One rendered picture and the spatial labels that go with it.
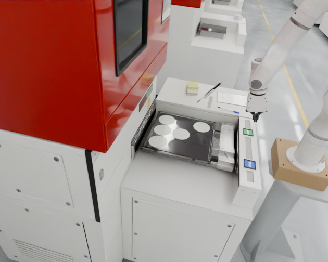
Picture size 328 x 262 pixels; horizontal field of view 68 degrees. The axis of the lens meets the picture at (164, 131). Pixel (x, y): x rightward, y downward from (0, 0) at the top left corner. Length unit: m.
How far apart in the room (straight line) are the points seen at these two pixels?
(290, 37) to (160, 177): 0.85
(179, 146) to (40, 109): 0.76
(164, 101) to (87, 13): 1.05
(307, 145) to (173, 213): 0.73
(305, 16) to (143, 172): 0.96
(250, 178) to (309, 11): 0.70
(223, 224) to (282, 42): 0.84
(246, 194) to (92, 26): 0.91
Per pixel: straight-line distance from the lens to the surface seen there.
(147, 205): 1.26
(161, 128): 1.43
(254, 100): 1.30
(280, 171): 1.41
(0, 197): 1.35
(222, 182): 1.31
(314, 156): 1.41
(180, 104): 1.55
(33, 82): 0.76
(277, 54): 1.17
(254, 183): 1.16
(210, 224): 1.28
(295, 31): 1.16
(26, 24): 0.70
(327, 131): 1.32
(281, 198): 1.60
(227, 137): 1.49
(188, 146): 1.33
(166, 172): 1.29
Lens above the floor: 1.76
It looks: 38 degrees down
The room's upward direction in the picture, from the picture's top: 6 degrees clockwise
